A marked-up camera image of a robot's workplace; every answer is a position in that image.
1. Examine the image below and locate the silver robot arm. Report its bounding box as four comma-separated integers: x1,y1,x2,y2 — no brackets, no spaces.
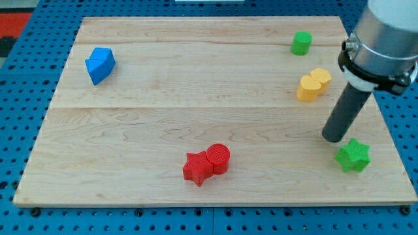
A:
338,0,417,95

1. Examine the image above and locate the wooden board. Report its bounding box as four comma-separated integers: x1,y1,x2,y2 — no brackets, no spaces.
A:
13,16,417,208

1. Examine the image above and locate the red cylinder block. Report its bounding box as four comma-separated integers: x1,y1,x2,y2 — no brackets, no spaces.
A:
206,144,231,174

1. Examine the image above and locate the red star block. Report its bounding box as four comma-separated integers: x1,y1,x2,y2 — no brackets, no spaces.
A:
183,151,214,187

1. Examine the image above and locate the yellow heart block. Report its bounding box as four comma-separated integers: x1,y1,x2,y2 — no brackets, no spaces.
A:
297,75,322,102

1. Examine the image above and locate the green cylinder block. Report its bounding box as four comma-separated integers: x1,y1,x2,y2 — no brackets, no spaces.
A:
291,31,313,55

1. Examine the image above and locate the blue triangle block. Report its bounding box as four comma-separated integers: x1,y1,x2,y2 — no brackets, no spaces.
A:
85,59,113,85

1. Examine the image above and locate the blue cube block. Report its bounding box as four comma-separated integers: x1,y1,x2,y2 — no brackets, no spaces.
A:
89,47,116,72

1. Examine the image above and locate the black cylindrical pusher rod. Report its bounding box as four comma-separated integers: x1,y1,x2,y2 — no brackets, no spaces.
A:
321,83,372,143

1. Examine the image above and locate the green star block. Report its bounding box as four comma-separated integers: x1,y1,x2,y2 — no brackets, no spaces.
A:
334,138,370,172

